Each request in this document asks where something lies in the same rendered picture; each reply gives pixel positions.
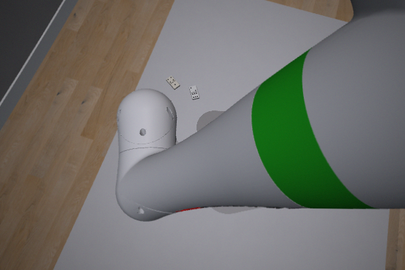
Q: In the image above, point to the white domino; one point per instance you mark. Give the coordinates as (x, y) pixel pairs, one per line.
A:
(172, 82)
(194, 92)

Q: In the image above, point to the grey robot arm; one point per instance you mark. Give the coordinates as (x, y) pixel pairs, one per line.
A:
(325, 131)

